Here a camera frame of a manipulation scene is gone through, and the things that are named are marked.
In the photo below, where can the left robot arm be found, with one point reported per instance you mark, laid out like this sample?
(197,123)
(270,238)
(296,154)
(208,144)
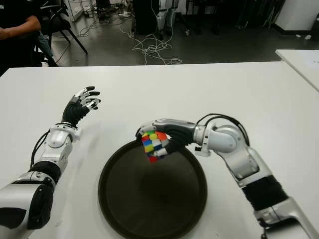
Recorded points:
(56,140)

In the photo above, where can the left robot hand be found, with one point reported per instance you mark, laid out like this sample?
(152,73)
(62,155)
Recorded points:
(73,112)

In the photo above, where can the white standing humanoid robot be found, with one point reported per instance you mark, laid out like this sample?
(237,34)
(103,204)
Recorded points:
(161,17)

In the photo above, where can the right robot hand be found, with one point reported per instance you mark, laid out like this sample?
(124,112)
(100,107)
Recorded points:
(182,132)

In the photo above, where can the dark clothes rack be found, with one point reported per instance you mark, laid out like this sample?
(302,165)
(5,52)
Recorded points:
(254,12)

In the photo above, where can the glass display cabinet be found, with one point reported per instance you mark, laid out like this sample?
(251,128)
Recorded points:
(74,10)

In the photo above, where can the seated person black shirt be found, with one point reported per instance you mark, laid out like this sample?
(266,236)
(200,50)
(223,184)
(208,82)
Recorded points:
(15,22)

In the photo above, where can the black cabinet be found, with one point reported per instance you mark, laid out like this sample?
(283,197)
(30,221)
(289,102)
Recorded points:
(144,15)

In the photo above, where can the colourful Rubik's cube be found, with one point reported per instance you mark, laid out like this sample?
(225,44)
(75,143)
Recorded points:
(152,143)

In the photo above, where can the black wheeled stand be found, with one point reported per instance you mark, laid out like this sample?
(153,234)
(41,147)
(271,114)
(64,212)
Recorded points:
(187,31)

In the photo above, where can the white pillar black base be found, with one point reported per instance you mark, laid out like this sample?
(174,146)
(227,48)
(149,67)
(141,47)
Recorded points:
(296,12)

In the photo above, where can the crumpled white paper scrap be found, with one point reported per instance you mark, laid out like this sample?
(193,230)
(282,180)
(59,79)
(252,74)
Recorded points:
(308,37)

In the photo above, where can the black chair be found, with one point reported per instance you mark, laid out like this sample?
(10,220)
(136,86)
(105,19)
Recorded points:
(59,22)

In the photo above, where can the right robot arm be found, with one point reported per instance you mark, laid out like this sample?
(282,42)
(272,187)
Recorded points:
(224,139)

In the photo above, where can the dark brown round plate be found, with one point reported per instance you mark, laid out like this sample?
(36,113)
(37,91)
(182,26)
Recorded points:
(152,194)

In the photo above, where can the white side table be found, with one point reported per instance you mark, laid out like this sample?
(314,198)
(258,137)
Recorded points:
(304,64)

